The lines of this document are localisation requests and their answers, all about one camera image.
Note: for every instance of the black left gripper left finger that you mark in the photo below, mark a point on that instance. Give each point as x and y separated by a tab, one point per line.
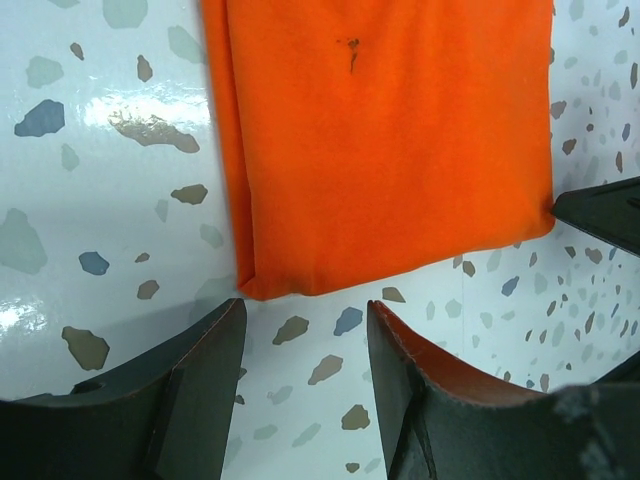
165	414

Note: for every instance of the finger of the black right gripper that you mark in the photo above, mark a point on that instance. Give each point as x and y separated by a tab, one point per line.
608	212

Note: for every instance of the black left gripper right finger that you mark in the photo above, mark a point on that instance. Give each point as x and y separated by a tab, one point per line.
441	418

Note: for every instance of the orange t shirt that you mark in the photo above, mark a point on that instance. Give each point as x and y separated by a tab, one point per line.
366	139

